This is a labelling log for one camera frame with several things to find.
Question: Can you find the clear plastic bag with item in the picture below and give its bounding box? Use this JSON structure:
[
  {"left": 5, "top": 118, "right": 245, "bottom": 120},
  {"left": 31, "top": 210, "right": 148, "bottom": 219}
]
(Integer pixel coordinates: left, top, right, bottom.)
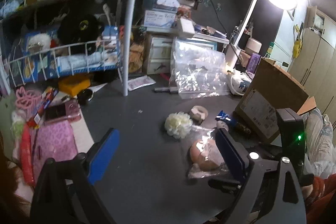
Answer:
[{"left": 187, "top": 126, "right": 229, "bottom": 180}]

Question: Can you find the small blue packet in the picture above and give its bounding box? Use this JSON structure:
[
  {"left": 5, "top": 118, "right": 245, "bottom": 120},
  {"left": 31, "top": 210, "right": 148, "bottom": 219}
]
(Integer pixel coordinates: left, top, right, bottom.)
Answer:
[{"left": 215, "top": 110, "right": 237, "bottom": 127}]

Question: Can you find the brown cardboard box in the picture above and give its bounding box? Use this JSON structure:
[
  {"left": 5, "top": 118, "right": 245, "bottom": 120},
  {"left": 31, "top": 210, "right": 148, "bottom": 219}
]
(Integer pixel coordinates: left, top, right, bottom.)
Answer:
[{"left": 235, "top": 58, "right": 309, "bottom": 143}]

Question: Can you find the pink patterned pouch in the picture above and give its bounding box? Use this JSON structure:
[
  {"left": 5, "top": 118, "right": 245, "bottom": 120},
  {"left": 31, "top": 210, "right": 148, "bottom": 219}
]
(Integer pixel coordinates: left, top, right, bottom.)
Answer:
[{"left": 31, "top": 121, "right": 78, "bottom": 184}]

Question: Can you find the tape roll dispenser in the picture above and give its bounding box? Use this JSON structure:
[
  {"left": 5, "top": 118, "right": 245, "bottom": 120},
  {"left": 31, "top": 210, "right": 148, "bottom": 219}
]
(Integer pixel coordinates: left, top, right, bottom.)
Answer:
[{"left": 189, "top": 105, "right": 209, "bottom": 125}]

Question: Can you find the cream fluffy pompom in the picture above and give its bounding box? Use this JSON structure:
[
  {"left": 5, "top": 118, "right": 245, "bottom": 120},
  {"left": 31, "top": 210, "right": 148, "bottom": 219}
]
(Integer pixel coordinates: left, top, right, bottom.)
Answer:
[{"left": 164, "top": 112, "right": 193, "bottom": 139}]

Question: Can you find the beige wardrobe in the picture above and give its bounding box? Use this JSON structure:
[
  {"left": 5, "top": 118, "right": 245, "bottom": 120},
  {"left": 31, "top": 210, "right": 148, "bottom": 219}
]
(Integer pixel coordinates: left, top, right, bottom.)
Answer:
[{"left": 289, "top": 6, "right": 335, "bottom": 124}]

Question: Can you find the purple product box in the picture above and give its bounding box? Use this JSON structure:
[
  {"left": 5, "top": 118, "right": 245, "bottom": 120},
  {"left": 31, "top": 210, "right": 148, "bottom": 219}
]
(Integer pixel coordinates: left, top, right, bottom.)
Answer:
[{"left": 246, "top": 53, "right": 261, "bottom": 75}]

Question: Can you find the yellow hanging bag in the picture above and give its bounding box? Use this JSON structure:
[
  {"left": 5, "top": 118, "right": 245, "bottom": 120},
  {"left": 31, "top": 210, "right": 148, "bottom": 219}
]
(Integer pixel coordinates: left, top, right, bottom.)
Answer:
[{"left": 293, "top": 24, "right": 302, "bottom": 59}]

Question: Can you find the orange yellow box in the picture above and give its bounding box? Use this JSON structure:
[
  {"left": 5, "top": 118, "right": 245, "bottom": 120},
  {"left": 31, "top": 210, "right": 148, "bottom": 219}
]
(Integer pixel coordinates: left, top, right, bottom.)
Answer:
[{"left": 58, "top": 74, "right": 91, "bottom": 97}]

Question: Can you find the white round jar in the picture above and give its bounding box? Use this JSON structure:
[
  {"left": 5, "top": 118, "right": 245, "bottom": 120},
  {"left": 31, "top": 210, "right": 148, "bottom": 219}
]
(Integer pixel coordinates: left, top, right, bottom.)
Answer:
[{"left": 245, "top": 38, "right": 262, "bottom": 55}]

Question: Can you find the clear plastic bag pile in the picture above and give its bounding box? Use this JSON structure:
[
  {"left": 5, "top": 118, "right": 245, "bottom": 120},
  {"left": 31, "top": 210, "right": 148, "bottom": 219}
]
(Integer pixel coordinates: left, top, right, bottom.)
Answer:
[{"left": 169, "top": 39, "right": 230, "bottom": 99}]

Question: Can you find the white drawer unit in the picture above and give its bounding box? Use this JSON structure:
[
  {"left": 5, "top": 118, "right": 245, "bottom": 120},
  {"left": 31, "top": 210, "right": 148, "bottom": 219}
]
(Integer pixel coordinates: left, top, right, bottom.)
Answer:
[{"left": 142, "top": 34, "right": 173, "bottom": 75}]

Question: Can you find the black batman plush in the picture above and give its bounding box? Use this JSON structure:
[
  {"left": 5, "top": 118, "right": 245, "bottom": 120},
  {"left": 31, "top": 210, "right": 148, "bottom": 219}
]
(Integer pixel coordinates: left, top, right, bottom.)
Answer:
[{"left": 57, "top": 14, "right": 105, "bottom": 55}]

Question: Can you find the white desk lamp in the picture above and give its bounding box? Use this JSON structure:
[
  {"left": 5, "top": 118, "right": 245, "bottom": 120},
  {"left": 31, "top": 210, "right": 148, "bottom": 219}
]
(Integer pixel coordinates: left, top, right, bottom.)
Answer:
[{"left": 220, "top": 0, "right": 291, "bottom": 70}]

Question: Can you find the white tissue box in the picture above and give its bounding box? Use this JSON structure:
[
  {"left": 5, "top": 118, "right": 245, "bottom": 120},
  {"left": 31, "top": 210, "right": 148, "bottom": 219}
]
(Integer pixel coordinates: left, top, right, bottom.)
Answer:
[{"left": 143, "top": 10, "right": 175, "bottom": 28}]

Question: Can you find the pink compact camera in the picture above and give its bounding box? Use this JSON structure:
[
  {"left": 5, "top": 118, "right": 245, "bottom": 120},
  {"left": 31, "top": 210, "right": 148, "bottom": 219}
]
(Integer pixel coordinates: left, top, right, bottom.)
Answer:
[{"left": 44, "top": 100, "right": 81, "bottom": 124}]

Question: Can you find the black power cable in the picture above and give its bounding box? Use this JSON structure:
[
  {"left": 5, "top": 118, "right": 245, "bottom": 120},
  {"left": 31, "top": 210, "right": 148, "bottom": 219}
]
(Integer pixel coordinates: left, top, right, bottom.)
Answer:
[{"left": 196, "top": 0, "right": 244, "bottom": 62}]

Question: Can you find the white wire rack shelf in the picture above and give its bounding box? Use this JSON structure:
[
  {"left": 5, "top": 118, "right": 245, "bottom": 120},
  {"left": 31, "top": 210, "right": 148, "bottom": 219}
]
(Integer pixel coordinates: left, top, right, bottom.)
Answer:
[{"left": 1, "top": 0, "right": 135, "bottom": 96}]

